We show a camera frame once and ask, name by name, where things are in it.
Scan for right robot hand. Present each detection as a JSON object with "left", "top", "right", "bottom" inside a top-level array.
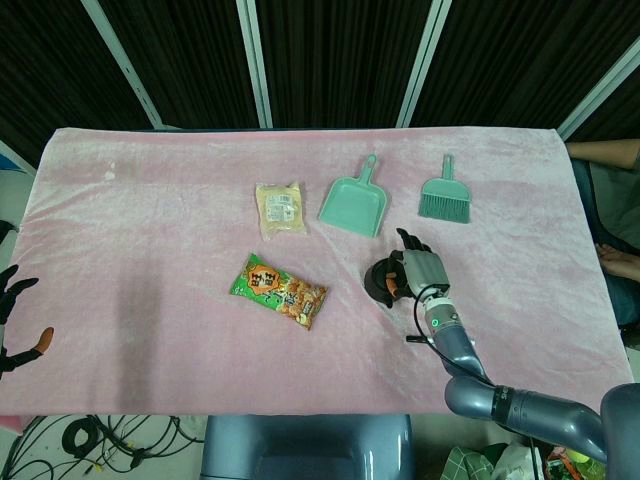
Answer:
[{"left": 386, "top": 227, "right": 451, "bottom": 303}]

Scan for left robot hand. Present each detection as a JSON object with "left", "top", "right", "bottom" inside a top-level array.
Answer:
[{"left": 0, "top": 265, "right": 55, "bottom": 377}]

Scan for teal hand brush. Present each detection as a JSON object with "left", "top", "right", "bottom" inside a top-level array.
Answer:
[{"left": 417, "top": 153, "right": 472, "bottom": 224}]

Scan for teal plastic dustpan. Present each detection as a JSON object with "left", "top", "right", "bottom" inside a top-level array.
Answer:
[{"left": 318, "top": 154, "right": 387, "bottom": 238}]

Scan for pink plush tablecloth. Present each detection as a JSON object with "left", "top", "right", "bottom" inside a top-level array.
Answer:
[{"left": 0, "top": 127, "right": 631, "bottom": 417}]

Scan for green orange snack bag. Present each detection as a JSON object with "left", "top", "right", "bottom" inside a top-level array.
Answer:
[{"left": 229, "top": 253, "right": 329, "bottom": 332}]

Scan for beige sealed food packet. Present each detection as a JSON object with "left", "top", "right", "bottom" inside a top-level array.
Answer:
[{"left": 255, "top": 181, "right": 310, "bottom": 242}]

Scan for seated person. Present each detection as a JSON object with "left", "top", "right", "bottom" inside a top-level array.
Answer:
[{"left": 564, "top": 140, "right": 640, "bottom": 351}]

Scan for green patterned bag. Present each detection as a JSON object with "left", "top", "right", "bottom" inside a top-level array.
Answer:
[{"left": 438, "top": 440, "right": 546, "bottom": 480}]

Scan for blue grey robot torso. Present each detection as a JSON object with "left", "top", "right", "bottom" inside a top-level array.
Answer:
[{"left": 199, "top": 414, "right": 417, "bottom": 480}]

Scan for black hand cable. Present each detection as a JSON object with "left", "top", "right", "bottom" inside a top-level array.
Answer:
[{"left": 405, "top": 283, "right": 450, "bottom": 344}]

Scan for black floor cables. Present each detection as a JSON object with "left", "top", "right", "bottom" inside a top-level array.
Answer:
[{"left": 0, "top": 413, "right": 207, "bottom": 480}]

